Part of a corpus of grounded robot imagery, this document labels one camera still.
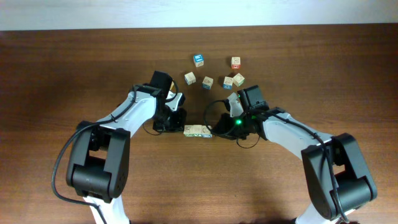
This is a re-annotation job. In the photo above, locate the wooden block green front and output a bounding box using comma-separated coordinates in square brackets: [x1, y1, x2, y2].
[183, 125, 193, 137]

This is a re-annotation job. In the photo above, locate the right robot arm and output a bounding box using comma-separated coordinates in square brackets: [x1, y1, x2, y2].
[209, 85, 377, 223]

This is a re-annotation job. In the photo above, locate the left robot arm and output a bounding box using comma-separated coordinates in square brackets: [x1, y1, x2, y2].
[66, 71, 187, 223]

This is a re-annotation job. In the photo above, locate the wooden block green edge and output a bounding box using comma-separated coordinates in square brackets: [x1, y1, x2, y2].
[233, 73, 245, 87]

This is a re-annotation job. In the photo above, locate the plain wooden block far left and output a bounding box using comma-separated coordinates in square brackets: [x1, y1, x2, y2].
[169, 81, 175, 91]

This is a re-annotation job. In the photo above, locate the blue top wooden block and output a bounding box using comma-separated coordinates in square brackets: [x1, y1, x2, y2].
[193, 54, 204, 67]

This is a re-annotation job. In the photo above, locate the right black cable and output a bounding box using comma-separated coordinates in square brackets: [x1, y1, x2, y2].
[203, 99, 351, 224]

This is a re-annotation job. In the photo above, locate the black cable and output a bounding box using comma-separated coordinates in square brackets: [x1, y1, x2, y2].
[203, 99, 351, 224]
[50, 79, 180, 224]

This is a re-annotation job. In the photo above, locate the left black cable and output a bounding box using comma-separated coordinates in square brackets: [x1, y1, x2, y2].
[50, 79, 180, 224]

